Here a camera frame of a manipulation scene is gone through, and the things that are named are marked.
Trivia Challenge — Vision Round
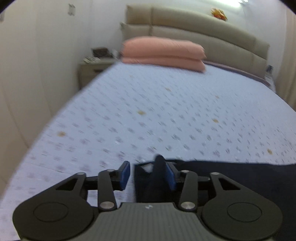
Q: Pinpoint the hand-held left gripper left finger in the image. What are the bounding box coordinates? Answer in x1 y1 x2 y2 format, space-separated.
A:
54 161 131 211

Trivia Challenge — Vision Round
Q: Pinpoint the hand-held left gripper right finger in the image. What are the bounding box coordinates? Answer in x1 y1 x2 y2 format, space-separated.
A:
165 162 242 211

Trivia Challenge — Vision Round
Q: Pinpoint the dark navy striped hoodie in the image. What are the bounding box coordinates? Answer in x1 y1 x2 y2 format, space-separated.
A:
134 155 296 241

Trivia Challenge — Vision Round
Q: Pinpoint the bed with blue patterned sheet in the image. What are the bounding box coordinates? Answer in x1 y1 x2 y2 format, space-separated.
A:
0 59 296 241

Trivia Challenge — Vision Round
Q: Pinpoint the grey bedside nightstand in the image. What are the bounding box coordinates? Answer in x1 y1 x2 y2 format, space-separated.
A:
77 58 119 90

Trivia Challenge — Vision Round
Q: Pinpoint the beige padded headboard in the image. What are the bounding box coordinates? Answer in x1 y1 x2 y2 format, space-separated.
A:
120 4 270 80

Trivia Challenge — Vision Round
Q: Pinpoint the white wardrobe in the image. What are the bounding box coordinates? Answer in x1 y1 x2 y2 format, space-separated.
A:
0 0 80 150

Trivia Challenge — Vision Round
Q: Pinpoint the beige curtain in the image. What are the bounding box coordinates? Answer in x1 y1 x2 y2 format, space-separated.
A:
275 9 296 103

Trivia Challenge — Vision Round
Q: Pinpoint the orange plush toy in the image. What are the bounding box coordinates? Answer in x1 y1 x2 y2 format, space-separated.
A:
211 7 228 21

